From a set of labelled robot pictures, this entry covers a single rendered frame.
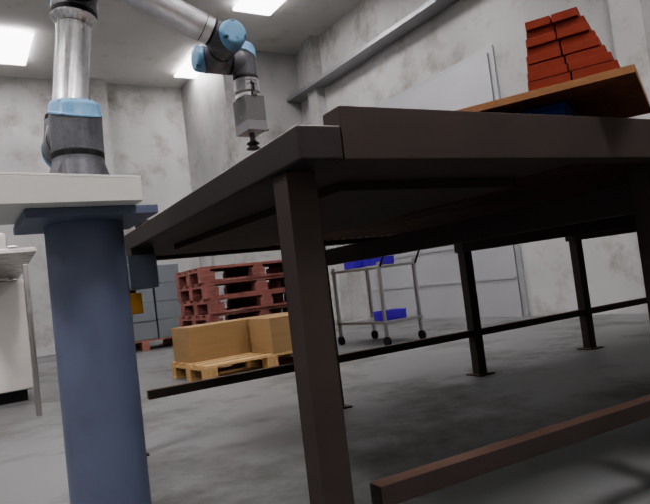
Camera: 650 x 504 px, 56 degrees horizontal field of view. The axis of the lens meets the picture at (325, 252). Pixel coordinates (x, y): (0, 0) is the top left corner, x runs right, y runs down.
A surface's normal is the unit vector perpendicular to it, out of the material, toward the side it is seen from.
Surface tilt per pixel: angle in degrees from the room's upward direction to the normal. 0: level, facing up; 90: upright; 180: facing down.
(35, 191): 90
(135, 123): 90
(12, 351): 90
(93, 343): 90
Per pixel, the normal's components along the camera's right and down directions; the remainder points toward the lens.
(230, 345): 0.58, -0.11
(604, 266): -0.85, 0.07
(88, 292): 0.30, -0.08
